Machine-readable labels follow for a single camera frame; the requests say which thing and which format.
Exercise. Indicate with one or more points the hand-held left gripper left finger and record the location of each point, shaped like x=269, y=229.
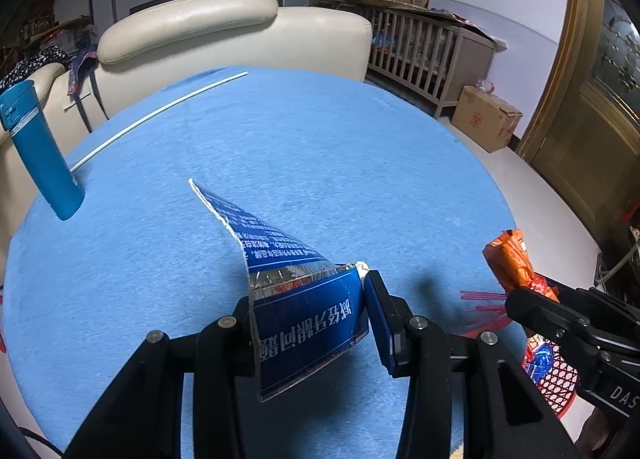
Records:
x=235, y=334

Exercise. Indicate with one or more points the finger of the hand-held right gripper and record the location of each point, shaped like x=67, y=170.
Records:
x=610, y=314
x=545, y=319

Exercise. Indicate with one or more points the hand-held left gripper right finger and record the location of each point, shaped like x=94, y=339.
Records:
x=382, y=329

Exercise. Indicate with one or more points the blue plastic wrapper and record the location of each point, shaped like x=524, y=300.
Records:
x=540, y=359

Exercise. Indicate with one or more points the red plastic mesh basket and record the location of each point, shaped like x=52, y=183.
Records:
x=560, y=384

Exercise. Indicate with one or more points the orange plastic wrapper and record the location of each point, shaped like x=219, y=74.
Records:
x=510, y=259

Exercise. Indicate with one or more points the blue snack packet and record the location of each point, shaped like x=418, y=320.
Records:
x=305, y=334

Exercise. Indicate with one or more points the blue tablecloth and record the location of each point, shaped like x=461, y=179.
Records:
x=350, y=164

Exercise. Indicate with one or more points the wooden door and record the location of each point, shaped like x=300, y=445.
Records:
x=565, y=139

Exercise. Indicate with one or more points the brown cardboard box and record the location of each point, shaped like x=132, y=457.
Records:
x=480, y=119

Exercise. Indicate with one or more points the thin white stick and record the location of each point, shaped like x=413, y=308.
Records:
x=150, y=113

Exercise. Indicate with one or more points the blue cylindrical bottle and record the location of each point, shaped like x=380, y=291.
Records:
x=40, y=154

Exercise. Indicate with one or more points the wooden baby crib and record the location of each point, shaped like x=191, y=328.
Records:
x=470, y=59

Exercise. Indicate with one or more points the cream leather sofa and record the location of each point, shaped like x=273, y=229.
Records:
x=225, y=39

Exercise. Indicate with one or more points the dark dotted cloth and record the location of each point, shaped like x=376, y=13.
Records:
x=35, y=66

